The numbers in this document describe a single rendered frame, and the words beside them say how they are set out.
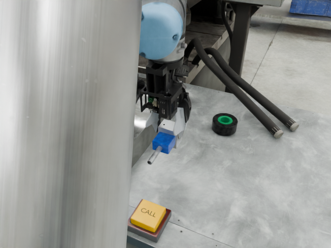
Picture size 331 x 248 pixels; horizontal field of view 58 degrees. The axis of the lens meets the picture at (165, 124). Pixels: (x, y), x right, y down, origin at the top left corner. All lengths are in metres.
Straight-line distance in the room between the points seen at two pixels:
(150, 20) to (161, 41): 0.03
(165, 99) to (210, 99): 0.56
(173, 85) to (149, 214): 0.29
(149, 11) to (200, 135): 0.60
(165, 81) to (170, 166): 0.33
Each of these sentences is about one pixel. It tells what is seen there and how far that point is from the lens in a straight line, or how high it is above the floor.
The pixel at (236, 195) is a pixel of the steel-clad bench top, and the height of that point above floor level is 0.80.
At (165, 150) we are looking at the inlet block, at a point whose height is 0.93.
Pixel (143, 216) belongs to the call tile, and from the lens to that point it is 0.70.
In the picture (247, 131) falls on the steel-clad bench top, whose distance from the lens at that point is 1.00.
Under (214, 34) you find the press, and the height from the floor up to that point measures 0.78.
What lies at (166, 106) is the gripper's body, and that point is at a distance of 0.61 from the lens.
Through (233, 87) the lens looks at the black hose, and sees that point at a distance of 1.08.
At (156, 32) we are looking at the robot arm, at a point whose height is 1.26.
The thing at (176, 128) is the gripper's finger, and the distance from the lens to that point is 0.66.
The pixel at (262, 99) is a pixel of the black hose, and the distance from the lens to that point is 1.09.
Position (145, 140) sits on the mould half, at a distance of 0.88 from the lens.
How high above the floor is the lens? 1.40
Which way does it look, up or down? 37 degrees down
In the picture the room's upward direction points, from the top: straight up
